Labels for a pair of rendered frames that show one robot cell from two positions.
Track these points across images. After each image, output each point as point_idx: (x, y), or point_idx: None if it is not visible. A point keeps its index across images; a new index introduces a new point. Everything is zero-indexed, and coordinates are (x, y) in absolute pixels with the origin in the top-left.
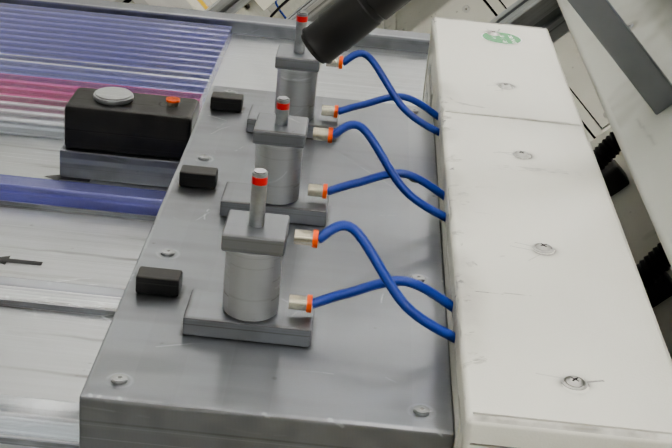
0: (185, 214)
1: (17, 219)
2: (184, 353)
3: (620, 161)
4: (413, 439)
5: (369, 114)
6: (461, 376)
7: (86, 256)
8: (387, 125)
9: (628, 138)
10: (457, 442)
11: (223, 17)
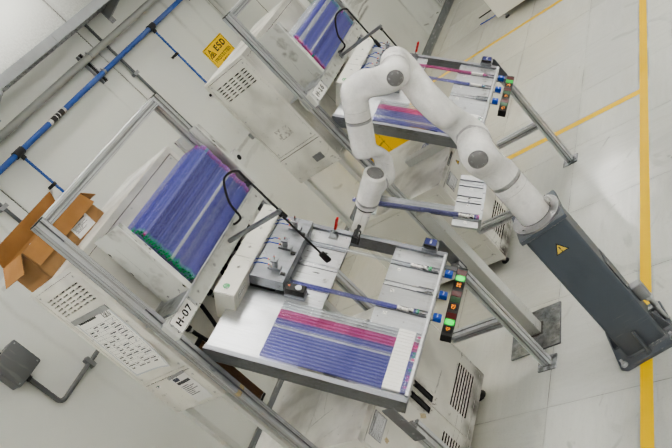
0: (296, 247)
1: (315, 282)
2: (302, 225)
3: None
4: None
5: (260, 272)
6: None
7: (306, 273)
8: (259, 268)
9: (235, 243)
10: None
11: (259, 359)
